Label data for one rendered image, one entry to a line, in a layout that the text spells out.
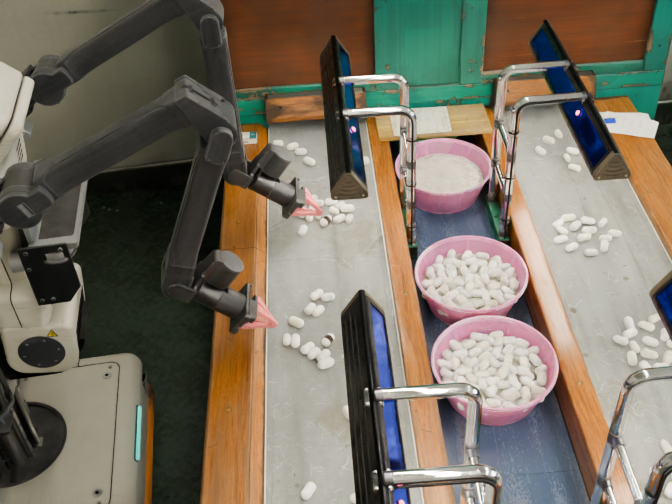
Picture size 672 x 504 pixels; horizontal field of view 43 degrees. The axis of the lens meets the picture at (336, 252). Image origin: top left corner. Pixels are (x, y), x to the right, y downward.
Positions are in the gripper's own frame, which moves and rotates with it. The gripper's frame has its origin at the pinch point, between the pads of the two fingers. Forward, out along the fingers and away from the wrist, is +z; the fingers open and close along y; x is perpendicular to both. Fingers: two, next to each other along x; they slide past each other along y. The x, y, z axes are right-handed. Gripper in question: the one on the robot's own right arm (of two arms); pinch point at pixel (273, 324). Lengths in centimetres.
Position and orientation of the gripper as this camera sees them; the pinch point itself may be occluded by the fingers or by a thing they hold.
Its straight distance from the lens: 185.5
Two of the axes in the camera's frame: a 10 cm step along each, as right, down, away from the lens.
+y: -0.5, -6.5, 7.6
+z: 7.9, 4.4, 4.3
